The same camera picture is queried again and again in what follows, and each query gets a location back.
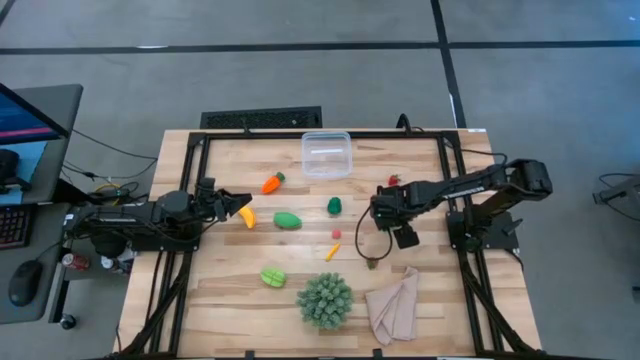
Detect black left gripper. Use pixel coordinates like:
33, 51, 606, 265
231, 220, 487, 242
192, 185, 254, 224

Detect yellow toy banana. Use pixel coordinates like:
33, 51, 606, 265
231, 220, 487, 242
238, 206, 258, 230

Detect orange toy carrot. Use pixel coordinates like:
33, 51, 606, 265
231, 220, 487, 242
261, 171, 287, 195

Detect light green toy starfruit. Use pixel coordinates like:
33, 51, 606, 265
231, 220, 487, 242
259, 267, 288, 289

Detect clear plastic tupperware container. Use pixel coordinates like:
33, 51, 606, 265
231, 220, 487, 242
300, 130, 354, 180

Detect pink soft object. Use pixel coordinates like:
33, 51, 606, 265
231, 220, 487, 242
364, 265, 420, 347

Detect black floor vent grille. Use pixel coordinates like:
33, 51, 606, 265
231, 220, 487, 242
199, 105, 324, 130

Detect succulent plant in grey pot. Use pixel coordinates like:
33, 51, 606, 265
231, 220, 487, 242
295, 271, 356, 331

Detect small white container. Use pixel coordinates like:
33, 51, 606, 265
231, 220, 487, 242
99, 252, 137, 275

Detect red soda can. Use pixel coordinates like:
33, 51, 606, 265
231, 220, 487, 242
60, 252, 92, 272

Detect grey office desk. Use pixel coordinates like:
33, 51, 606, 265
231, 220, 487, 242
0, 83, 85, 326

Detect black keyboard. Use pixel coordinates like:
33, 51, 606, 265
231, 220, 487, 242
0, 203, 34, 250

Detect black computer mouse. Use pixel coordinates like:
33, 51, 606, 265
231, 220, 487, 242
7, 259, 45, 308

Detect computer monitor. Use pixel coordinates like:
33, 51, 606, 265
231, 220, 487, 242
0, 82, 71, 147

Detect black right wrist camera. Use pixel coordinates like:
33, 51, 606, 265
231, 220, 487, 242
392, 223, 421, 250

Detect black aluminium table frame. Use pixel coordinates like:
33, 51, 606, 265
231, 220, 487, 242
117, 128, 544, 360

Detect black floor cable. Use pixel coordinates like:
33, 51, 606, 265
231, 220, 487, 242
69, 128, 159, 182

